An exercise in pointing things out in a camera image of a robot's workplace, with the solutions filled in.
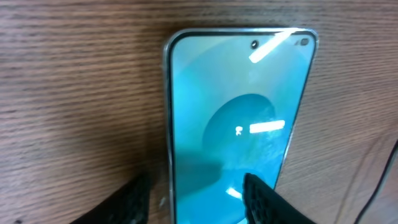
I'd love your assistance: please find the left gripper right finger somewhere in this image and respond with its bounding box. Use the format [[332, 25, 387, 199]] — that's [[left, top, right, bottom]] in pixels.
[[243, 173, 315, 224]]

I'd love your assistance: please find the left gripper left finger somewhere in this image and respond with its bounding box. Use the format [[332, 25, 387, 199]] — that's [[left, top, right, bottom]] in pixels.
[[71, 172, 151, 224]]

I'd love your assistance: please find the blue screen Galaxy smartphone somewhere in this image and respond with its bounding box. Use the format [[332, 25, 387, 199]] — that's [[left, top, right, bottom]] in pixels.
[[163, 27, 318, 223]]

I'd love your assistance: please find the black USB charging cable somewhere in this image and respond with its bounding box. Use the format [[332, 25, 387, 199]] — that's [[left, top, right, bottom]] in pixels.
[[353, 149, 398, 224]]

